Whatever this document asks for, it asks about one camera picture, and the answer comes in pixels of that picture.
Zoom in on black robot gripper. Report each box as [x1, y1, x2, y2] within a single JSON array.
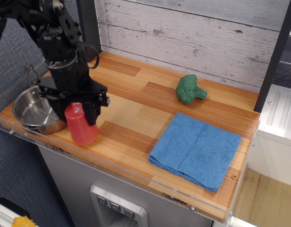
[[36, 61, 110, 126]]

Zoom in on red plastic cup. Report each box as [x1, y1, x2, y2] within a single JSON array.
[[65, 103, 99, 145]]

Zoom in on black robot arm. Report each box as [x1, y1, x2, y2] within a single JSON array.
[[0, 0, 110, 126]]

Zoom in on stainless steel pan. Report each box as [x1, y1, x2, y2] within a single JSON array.
[[12, 64, 67, 134]]

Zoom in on grey toy fridge cabinet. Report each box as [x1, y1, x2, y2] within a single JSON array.
[[39, 147, 213, 227]]

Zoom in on silver dispenser panel with buttons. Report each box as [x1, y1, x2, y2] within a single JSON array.
[[90, 185, 148, 227]]

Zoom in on green toy broccoli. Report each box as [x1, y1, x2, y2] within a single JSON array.
[[175, 74, 207, 105]]

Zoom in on black and yellow object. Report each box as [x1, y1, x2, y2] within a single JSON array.
[[0, 198, 37, 227]]

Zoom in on blue folded cloth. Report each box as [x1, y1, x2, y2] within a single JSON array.
[[149, 113, 242, 192]]

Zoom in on white toy sink unit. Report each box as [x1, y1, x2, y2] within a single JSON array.
[[247, 85, 291, 185]]

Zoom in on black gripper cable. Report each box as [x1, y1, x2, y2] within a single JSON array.
[[76, 42, 100, 70]]

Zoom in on dark left vertical post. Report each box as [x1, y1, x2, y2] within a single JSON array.
[[76, 0, 101, 53]]

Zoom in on dark vertical post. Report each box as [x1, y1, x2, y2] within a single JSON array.
[[254, 1, 291, 113], [76, 0, 101, 53]]

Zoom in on dark right vertical post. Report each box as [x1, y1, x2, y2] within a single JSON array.
[[254, 1, 291, 113]]

